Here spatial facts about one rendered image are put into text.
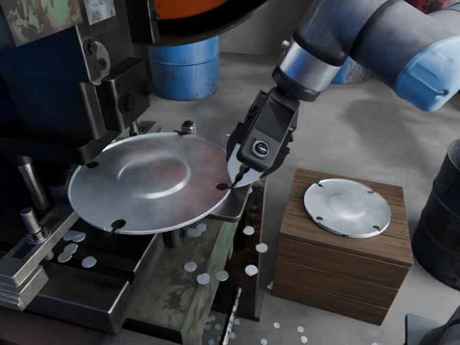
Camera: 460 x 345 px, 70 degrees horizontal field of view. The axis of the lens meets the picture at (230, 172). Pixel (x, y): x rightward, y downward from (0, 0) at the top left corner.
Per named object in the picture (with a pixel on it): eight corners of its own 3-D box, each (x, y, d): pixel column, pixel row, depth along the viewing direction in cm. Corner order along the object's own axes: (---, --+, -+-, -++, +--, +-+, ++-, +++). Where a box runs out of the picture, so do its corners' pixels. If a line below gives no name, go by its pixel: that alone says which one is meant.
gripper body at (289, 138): (281, 137, 57) (322, 78, 50) (276, 166, 50) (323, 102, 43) (242, 117, 56) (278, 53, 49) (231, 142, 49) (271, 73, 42)
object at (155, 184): (122, 128, 74) (122, 125, 74) (249, 146, 68) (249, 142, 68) (29, 215, 52) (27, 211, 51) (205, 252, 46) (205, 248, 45)
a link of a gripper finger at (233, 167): (237, 170, 61) (261, 132, 55) (230, 189, 56) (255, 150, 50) (222, 162, 60) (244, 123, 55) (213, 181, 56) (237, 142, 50)
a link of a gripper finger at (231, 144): (246, 165, 55) (271, 124, 49) (244, 171, 53) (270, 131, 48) (220, 152, 54) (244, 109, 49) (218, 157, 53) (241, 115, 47)
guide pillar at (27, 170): (52, 202, 61) (24, 137, 53) (44, 211, 59) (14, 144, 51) (42, 200, 61) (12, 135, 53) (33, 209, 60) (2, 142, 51)
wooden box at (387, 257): (378, 247, 147) (402, 186, 126) (381, 326, 118) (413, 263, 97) (288, 227, 157) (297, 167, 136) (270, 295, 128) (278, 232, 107)
